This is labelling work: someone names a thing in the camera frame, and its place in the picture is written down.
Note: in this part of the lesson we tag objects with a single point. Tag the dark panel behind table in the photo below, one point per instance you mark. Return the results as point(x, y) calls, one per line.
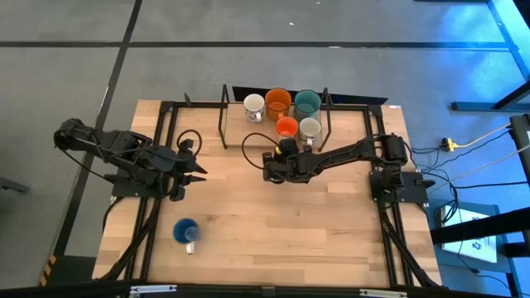
point(356, 99)

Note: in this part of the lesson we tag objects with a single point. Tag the white mug with blue pattern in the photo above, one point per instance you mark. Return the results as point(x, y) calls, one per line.
point(253, 105)

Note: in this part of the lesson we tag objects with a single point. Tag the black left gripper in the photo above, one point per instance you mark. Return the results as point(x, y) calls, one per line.
point(174, 167)

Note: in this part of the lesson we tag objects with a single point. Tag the tall amber orange mug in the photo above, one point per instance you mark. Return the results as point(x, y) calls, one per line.
point(278, 101)

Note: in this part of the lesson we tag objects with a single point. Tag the yellow black hazard tape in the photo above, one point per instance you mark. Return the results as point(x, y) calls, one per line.
point(47, 269)

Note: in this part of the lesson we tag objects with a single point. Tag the black metal table frame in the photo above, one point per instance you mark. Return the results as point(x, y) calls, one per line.
point(389, 248)

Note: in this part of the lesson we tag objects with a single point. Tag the wooden shelf with black frame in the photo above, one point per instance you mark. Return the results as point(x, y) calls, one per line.
point(236, 128)

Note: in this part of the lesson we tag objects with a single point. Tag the teal mug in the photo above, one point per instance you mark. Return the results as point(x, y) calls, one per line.
point(307, 105)

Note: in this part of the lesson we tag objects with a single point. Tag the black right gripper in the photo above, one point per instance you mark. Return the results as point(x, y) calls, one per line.
point(294, 167)

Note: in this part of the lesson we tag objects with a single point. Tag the silver bracket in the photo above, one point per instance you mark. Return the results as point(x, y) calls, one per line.
point(383, 293)
point(152, 289)

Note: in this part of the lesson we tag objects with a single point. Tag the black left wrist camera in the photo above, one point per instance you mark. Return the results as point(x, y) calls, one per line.
point(178, 193)

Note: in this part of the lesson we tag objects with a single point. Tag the black slanted beam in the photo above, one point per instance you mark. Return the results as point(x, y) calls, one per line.
point(476, 229)

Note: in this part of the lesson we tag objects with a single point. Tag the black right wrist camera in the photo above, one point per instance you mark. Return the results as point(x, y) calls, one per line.
point(288, 145)

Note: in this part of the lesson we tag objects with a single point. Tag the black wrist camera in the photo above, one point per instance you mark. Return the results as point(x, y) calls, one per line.
point(178, 193)
point(288, 145)

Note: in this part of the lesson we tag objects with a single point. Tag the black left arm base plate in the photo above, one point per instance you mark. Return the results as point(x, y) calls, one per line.
point(124, 191)

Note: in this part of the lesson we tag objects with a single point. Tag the white box on floor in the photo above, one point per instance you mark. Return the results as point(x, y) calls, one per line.
point(472, 236)

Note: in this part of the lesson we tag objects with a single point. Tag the grey furniture foot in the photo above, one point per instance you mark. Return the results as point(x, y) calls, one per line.
point(12, 185)

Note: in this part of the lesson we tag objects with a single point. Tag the yellow power plug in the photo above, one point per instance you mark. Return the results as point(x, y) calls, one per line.
point(449, 144)

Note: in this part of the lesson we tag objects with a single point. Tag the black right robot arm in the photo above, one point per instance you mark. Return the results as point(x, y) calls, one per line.
point(352, 151)

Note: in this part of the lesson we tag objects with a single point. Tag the cream mug with dark rim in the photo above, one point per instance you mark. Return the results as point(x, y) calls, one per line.
point(309, 129)

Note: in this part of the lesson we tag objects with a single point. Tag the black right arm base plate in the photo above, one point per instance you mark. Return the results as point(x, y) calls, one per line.
point(408, 192)

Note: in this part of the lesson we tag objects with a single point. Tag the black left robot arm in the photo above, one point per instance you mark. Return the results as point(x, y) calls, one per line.
point(112, 145)

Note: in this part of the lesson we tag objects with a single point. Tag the black upright post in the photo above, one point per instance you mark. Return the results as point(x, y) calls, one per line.
point(522, 140)

